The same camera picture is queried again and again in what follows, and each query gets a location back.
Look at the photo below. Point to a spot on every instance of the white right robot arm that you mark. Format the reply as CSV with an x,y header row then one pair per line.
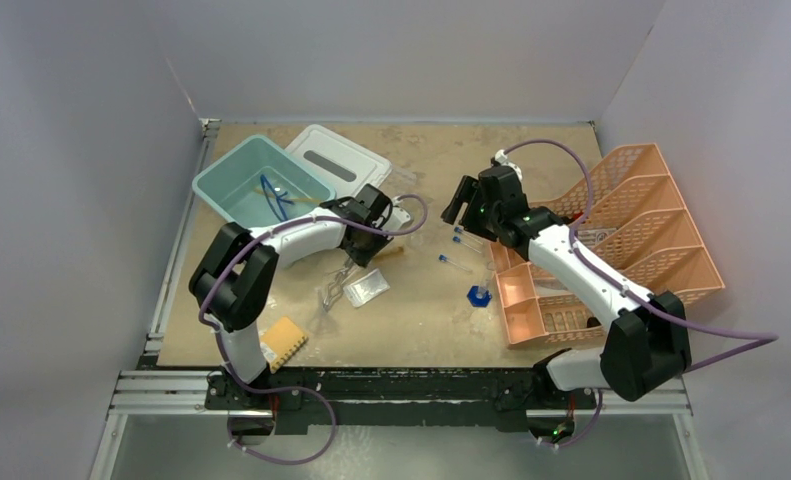
x,y
646,341

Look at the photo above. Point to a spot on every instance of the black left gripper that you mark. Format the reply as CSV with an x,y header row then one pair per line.
x,y
364,258

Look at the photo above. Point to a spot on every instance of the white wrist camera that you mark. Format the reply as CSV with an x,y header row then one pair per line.
x,y
501,158
398,220

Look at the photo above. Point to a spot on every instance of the metal crucible tongs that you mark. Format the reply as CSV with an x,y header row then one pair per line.
x,y
334,286

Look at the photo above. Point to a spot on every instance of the aluminium table edge rail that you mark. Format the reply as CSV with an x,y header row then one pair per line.
x,y
170,280

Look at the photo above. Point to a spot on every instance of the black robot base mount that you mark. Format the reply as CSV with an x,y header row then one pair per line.
x,y
509,399

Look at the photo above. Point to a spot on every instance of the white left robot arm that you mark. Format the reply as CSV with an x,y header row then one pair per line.
x,y
232,282

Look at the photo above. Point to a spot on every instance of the teal plastic bin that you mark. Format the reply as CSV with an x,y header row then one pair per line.
x,y
227,184

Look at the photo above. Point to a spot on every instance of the blue safety glasses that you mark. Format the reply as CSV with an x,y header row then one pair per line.
x,y
278,208

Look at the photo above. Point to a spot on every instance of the white plastic bin lid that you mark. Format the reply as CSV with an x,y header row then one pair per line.
x,y
343,164

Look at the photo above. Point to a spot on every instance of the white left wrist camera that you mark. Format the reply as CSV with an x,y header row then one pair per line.
x,y
398,220

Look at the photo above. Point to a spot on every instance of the clear glass beaker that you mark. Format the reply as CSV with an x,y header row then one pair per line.
x,y
417,240

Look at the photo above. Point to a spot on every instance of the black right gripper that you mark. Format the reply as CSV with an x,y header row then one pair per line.
x,y
471,192

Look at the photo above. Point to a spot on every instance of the aluminium front frame rail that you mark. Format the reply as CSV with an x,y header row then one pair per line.
x,y
183,392

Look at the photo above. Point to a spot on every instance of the blue base small flask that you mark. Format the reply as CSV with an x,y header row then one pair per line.
x,y
479,296

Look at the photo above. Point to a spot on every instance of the white sealed packet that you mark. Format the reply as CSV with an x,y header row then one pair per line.
x,y
366,289

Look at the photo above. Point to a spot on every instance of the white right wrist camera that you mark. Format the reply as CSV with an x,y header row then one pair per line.
x,y
501,158

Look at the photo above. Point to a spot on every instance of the orange mesh file rack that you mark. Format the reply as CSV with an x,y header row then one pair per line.
x,y
639,224

